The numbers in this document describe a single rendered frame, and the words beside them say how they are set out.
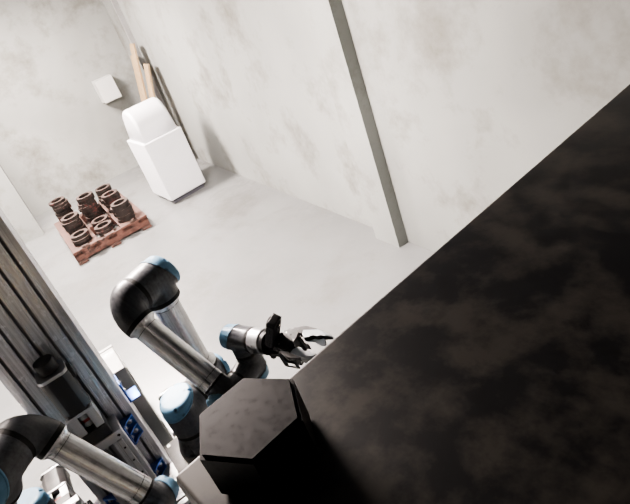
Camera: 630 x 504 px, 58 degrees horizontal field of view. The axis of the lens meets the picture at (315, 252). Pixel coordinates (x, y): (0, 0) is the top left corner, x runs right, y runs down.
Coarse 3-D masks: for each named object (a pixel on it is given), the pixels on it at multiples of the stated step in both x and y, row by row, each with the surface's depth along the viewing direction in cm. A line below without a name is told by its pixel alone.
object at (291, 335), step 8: (264, 336) 156; (280, 336) 153; (288, 336) 152; (296, 336) 151; (264, 344) 156; (280, 344) 151; (288, 344) 150; (296, 344) 151; (304, 344) 154; (264, 352) 156; (272, 352) 158; (288, 360) 154; (296, 360) 151
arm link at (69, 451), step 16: (16, 416) 137; (32, 416) 138; (32, 432) 135; (48, 432) 138; (64, 432) 140; (48, 448) 137; (64, 448) 139; (80, 448) 141; (96, 448) 144; (64, 464) 140; (80, 464) 140; (96, 464) 141; (112, 464) 144; (96, 480) 142; (112, 480) 142; (128, 480) 144; (144, 480) 146; (160, 480) 150; (128, 496) 144; (144, 496) 144; (160, 496) 146; (176, 496) 150
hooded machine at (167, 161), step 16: (128, 112) 648; (144, 112) 651; (160, 112) 658; (128, 128) 672; (144, 128) 650; (160, 128) 660; (176, 128) 667; (144, 144) 651; (160, 144) 659; (176, 144) 670; (144, 160) 680; (160, 160) 664; (176, 160) 675; (192, 160) 687; (160, 176) 669; (176, 176) 680; (192, 176) 692; (160, 192) 703; (176, 192) 685; (192, 192) 701
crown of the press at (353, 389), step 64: (512, 192) 72; (576, 192) 68; (448, 256) 65; (512, 256) 61; (576, 256) 58; (384, 320) 59; (448, 320) 56; (512, 320) 53; (576, 320) 51; (256, 384) 49; (320, 384) 54; (384, 384) 52; (448, 384) 49; (512, 384) 47; (576, 384) 45; (256, 448) 43; (320, 448) 48; (384, 448) 46; (448, 448) 44; (512, 448) 42; (576, 448) 41
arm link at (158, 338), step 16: (128, 288) 160; (112, 304) 159; (128, 304) 158; (144, 304) 161; (128, 320) 157; (144, 320) 158; (128, 336) 159; (144, 336) 158; (160, 336) 158; (176, 336) 161; (160, 352) 158; (176, 352) 157; (192, 352) 159; (176, 368) 158; (192, 368) 157; (208, 368) 158; (208, 384) 157; (224, 384) 158; (208, 400) 156
